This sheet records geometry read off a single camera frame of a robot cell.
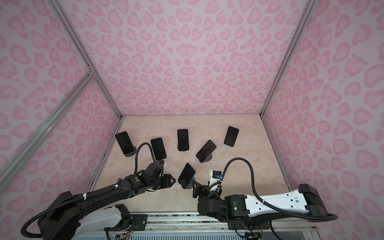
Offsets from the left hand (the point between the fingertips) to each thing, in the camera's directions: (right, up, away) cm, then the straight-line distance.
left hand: (174, 179), depth 82 cm
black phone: (-32, +19, +10) cm, 39 cm away
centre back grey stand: (0, +16, +15) cm, 22 cm away
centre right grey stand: (+20, +10, +9) cm, 24 cm away
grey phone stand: (+9, -2, -4) cm, 10 cm away
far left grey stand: (-30, +12, +14) cm, 35 cm away
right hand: (+13, +1, -11) cm, 17 cm away
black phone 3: (+35, +23, +15) cm, 44 cm away
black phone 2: (+4, +21, +13) cm, 25 cm away
